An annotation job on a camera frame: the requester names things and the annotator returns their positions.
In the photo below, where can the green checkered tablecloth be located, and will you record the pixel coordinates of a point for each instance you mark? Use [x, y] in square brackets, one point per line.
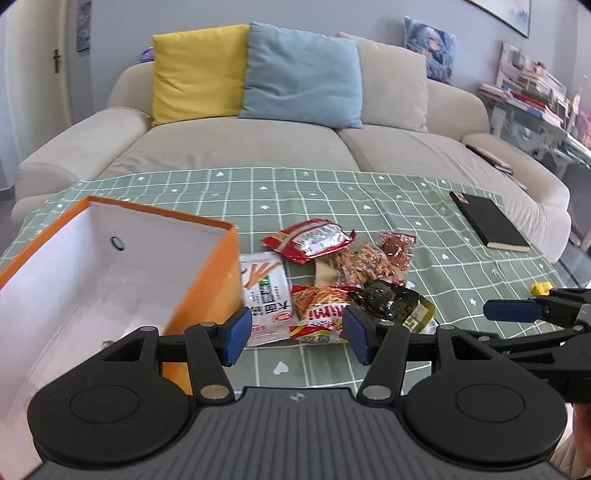
[323, 198]

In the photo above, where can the blue figure wall poster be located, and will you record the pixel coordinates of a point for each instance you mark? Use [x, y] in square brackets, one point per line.
[429, 48]

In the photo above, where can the red yellow stick snack packet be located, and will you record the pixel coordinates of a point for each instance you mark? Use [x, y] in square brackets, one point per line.
[318, 309]

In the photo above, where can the black notebook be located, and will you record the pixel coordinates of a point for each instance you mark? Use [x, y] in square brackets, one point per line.
[491, 219]

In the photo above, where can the beige pillow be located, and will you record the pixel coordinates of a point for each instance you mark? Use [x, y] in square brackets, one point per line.
[392, 87]

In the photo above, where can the small yellow object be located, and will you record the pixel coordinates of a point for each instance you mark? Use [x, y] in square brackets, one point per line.
[539, 289]

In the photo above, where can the clear packet brown snacks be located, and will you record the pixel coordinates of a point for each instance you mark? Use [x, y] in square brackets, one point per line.
[364, 263]

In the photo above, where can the white snack packet stick print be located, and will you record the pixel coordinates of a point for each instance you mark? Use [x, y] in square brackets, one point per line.
[265, 286]

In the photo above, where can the light blue pillow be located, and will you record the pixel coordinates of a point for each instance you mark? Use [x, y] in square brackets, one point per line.
[302, 76]

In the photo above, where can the dark books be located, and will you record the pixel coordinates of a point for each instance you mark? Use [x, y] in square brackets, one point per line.
[491, 159]

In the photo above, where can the dark yellow-green snack packet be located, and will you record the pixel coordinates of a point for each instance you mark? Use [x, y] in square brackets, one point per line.
[397, 304]

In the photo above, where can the beige sofa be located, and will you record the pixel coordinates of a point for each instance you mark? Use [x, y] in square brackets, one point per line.
[231, 152]

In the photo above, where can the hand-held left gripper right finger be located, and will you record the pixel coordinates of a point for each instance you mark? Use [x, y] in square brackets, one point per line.
[358, 334]

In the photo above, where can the framed wall picture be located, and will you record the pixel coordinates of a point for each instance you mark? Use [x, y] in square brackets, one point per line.
[503, 14]

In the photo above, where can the white door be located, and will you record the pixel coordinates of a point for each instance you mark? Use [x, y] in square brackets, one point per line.
[37, 83]

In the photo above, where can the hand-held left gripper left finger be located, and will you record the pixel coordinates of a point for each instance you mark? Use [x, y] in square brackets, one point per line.
[235, 334]

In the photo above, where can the yellow pillow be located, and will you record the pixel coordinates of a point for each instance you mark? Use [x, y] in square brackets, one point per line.
[198, 74]

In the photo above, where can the narrow blue wall poster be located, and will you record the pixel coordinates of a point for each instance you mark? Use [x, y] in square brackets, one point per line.
[84, 25]

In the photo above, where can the purple object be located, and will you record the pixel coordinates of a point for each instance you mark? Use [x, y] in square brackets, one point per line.
[146, 55]

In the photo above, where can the small red-brown snack packet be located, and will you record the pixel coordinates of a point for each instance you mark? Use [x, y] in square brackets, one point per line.
[397, 249]

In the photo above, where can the cluttered white shelf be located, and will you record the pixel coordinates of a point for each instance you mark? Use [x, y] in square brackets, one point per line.
[531, 106]

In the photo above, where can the orange cardboard box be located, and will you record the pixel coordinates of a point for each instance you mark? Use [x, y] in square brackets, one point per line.
[69, 277]

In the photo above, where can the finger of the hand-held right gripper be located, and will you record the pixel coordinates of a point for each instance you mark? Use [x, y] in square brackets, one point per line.
[508, 309]
[545, 339]

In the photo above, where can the red silver snack packet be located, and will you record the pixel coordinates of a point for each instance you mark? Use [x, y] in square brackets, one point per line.
[309, 240]

